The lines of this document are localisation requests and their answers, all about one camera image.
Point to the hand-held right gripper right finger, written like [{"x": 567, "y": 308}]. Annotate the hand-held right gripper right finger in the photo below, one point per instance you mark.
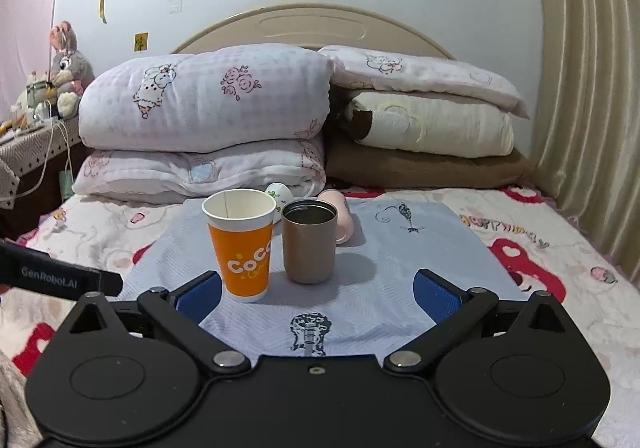
[{"x": 434, "y": 296}]

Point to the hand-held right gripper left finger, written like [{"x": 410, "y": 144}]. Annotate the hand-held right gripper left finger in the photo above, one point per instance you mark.
[{"x": 201, "y": 296}]

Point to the orange paper cup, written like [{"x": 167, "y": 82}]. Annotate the orange paper cup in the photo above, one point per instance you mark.
[{"x": 245, "y": 260}]

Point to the brown metal cup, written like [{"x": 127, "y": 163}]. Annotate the brown metal cup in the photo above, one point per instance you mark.
[{"x": 307, "y": 250}]

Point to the pink cup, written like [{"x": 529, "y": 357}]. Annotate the pink cup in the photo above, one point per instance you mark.
[{"x": 344, "y": 219}]

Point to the white floral cup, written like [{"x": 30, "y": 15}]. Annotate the white floral cup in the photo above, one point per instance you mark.
[{"x": 276, "y": 189}]

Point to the grey guitar print cloth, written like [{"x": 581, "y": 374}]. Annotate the grey guitar print cloth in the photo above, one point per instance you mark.
[{"x": 385, "y": 268}]

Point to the dark wooden bedside table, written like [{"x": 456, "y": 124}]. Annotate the dark wooden bedside table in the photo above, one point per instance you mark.
[{"x": 30, "y": 213}]

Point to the pale green charger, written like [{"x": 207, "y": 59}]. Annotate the pale green charger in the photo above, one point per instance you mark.
[{"x": 66, "y": 184}]

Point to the patterned bedside table cloth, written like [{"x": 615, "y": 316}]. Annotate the patterned bedside table cloth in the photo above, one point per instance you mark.
[{"x": 30, "y": 148}]

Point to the pink printed folded quilt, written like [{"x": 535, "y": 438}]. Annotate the pink printed folded quilt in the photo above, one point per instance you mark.
[
  {"x": 210, "y": 93},
  {"x": 165, "y": 173}
]

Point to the brown pillow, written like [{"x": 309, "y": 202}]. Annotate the brown pillow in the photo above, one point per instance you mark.
[{"x": 425, "y": 168}]

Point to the grey fuzzy cloth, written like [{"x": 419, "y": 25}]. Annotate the grey fuzzy cloth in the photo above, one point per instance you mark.
[{"x": 11, "y": 403}]

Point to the cream pillow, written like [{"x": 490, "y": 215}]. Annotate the cream pillow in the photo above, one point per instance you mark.
[{"x": 440, "y": 125}]

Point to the glass jar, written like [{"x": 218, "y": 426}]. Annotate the glass jar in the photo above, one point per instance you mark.
[{"x": 37, "y": 94}]

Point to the grey plush rabbit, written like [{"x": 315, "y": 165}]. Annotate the grey plush rabbit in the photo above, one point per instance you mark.
[{"x": 71, "y": 67}]

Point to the pink printed pillow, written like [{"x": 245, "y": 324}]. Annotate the pink printed pillow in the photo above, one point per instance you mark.
[{"x": 430, "y": 73}]

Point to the pink hanging cloth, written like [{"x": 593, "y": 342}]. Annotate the pink hanging cloth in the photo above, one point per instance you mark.
[{"x": 25, "y": 28}]

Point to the beige curtain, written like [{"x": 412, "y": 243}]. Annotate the beige curtain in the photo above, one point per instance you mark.
[{"x": 590, "y": 78}]

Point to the beige headboard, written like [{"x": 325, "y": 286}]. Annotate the beige headboard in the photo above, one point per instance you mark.
[{"x": 310, "y": 23}]

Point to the yellow wall sticker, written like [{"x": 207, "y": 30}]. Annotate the yellow wall sticker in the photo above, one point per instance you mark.
[{"x": 140, "y": 42}]

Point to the white wall switch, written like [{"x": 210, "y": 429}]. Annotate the white wall switch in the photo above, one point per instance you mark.
[{"x": 175, "y": 4}]

